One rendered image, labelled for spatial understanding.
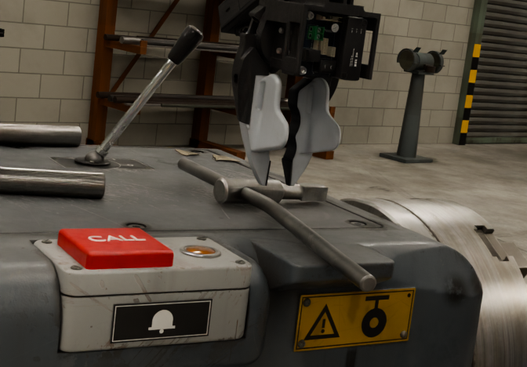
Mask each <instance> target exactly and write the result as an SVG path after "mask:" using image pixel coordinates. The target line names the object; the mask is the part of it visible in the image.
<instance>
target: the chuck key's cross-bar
mask: <svg viewBox="0 0 527 367"><path fill-rule="evenodd" d="M178 168H179V169H181V170H183V171H184V172H186V173H189V174H191V175H192V176H195V177H197V178H199V179H200V180H203V181H205V182H206V183H208V184H211V185H213V186H214V184H215V182H216V181H217V180H218V179H219V178H227V177H225V176H222V175H220V174H219V173H216V172H214V171H212V170H211V169H207V168H206V167H204V166H202V165H199V164H198V163H196V162H193V161H191V160H189V159H187V158H181V159H180V160H179V161H178ZM240 199H241V200H242V201H244V202H247V203H249V204H250V205H253V206H255V207H257V208H258V209H261V210H263V211H264V212H266V213H267V214H268V215H270V216H271V217H272V218H273V219H275V220H276V221H277V222H279V223H280V224H281V225H282V226H283V227H284V228H285V229H287V230H288V231H289V232H291V233H292V234H293V235H295V236H296V237H297V238H298V239H299V240H301V241H302V242H303V243H304V244H305V245H307V246H308V247H309V248H310V249H312V250H313V251H314V252H315V253H317V254H318V255H319V256H320V257H321V258H322V259H323V260H325V261H326V262H327V263H329V264H330V265H331V266H333V267H334V268H335V269H336V270H338V271H339V272H340V273H341V274H342V275H343V276H345V277H346V278H347V279H348V280H350V281H351V282H352V283H354V284H355V285H356V286H357V287H359V288H360V289H361V290H362V291H363V292H366V293H367V292H371V291H372V290H373V289H374V288H375V286H376V279H375V277H374V276H372V275H371V274H370V273H369V272H368V271H366V270H365V269H364V268H362V267H361V266H359V265H358V264H357V263H355V262H354V261H353V260H352V259H350V258H349V257H348V256H346V255H345V254H344V253H342V252H341V251H340V250H338V249H337V248H336V247H335V246H333V245H332V244H331V243H329V242H328V241H326V240H325V239H324V238H323V237H322V236H320V235H319V234H317V233H316V232H315V231H313V230H312V229H311V228H309V227H308V226H307V225H306V224H305V223H303V222H302V221H300V220H299V219H297V218H296V217H295V216H294V215H293V214H292V213H290V212H289V211H287V210H286V209H284V208H283V207H282V206H280V205H279V204H278V203H277V202H276V201H274V200H272V199H271V198H269V197H267V196H265V195H263V194H261V193H258V192H256V191H254V190H252V189H250V188H248V187H244V188H243V189H242V191H241V194H240Z"/></svg>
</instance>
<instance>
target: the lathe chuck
mask: <svg viewBox="0 0 527 367"><path fill-rule="evenodd" d="M380 199H384V200H388V201H390V202H394V203H396V204H398V205H400V206H402V207H404V208H405V209H407V210H409V211H410V212H411V213H412V214H413V215H415V216H416V217H417V218H418V219H419V220H420V221H421V222H422V223H423V224H424V225H425V226H426V227H427V228H428V229H429V231H430V232H431V233H432V234H433V235H434V237H435V238H436V239H437V241H438V242H441V243H442V244H445V245H447V246H450V247H452V248H454V249H455V250H456V251H458V252H459V253H461V254H463V255H464V256H465V257H466V258H467V259H468V260H469V262H470V263H471V265H472V266H473V268H474V269H475V271H476V273H477V275H478V277H479V280H480V282H481V284H482V289H483V297H482V306H481V311H480V317H479V322H478V331H477V336H476V340H475V345H474V354H473V359H472V364H471V367H527V287H526V284H525V280H524V278H523V276H522V273H521V271H520V269H519V267H518V265H517V263H516V261H515V259H514V257H513V256H506V257H505V259H504V260H503V261H501V262H500V261H499V260H498V258H497V257H496V256H492V255H491V253H490V252H489V250H488V249H487V247H486V245H485V243H484V242H483V241H482V240H481V238H480V237H479V236H478V234H477V233H476V230H482V231H483V233H484V234H492V233H493V232H494V229H493V227H492V226H491V225H490V224H489V223H488V222H487V221H486V220H484V219H483V218H482V217H481V216H479V215H478V214H477V213H476V212H474V211H473V210H471V209H469V208H468V207H466V206H464V205H461V204H460V203H457V202H454V201H450V200H447V199H442V198H380Z"/></svg>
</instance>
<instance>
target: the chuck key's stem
mask: <svg viewBox="0 0 527 367"><path fill-rule="evenodd" d="M244 187H248V188H250V189H252V190H254V191H256V192H258V193H261V194H263V195H265V196H267V197H269V198H271V199H272V200H274V201H276V202H277V203H279V202H280V201H281V200H282V199H288V200H301V201H304V202H325V201H326V197H327V193H328V187H327V186H325V185H322V184H320V183H296V184H295V185H294V186H288V185H286V184H282V183H281V181H280V180H269V179H268V180H267V186H262V185H260V184H258V182H257V180H256V179H237V178H219V179H218V180H217V181H216V182H215V184H214V188H213V194H214V198H215V199H216V201H217V202H218V203H220V204H248V203H247V202H244V201H242V200H241V199H240V194H241V191H242V189H243V188H244Z"/></svg>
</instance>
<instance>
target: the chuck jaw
mask: <svg viewBox="0 0 527 367"><path fill-rule="evenodd" d="M476 233H477V234H478V236H479V237H480V238H481V240H482V241H483V242H484V243H485V245H486V247H487V249H488V250H489V252H490V253H491V255H492V256H496V257H497V258H498V260H499V261H500V262H501V261H503V260H504V259H505V257H506V256H513V257H514V259H515V261H516V263H517V265H518V267H519V269H520V271H521V273H522V276H523V278H524V277H525V276H526V275H527V260H526V258H525V257H524V256H523V255H522V253H521V251H520V250H519V249H518V247H517V246H516V245H515V243H514V242H498V241H497V239H496V237H495V236H494V234H484V233H483V231H482V230H476Z"/></svg>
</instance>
